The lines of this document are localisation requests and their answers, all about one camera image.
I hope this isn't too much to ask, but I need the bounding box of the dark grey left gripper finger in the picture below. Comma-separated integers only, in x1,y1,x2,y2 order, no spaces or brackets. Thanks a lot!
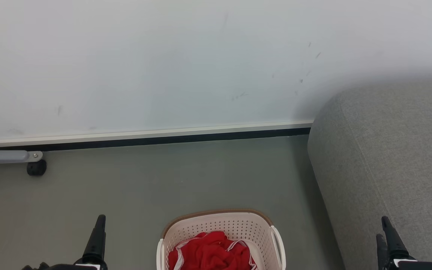
82,214,108,266

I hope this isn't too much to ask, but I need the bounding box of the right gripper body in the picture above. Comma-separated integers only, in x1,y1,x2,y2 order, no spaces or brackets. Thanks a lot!
388,256,432,270

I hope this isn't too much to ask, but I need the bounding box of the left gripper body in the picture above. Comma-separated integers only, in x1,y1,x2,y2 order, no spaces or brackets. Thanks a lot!
21,259,108,270

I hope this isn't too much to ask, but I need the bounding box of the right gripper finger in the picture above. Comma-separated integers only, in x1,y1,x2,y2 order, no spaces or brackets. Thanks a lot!
381,216,410,261
376,234,390,270

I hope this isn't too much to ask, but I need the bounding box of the red cloth with white trim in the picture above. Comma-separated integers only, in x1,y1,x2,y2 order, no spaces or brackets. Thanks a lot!
168,231,258,270

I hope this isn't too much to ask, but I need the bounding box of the grey fabric sofa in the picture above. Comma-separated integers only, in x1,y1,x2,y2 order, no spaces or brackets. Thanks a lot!
307,77,432,270

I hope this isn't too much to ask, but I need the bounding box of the black caster wheel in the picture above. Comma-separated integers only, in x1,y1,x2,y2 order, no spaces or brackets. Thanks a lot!
27,159,47,177

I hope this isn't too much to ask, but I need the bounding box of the cream perforated plastic laundry basket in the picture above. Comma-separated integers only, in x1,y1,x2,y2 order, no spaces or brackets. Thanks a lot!
157,209,287,270

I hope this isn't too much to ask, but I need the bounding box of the white and black wall baseboard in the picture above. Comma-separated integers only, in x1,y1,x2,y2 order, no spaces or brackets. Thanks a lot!
0,120,314,152

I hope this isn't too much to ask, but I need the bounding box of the grey metal frame leg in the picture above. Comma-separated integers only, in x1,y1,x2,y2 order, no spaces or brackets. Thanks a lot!
0,139,44,168

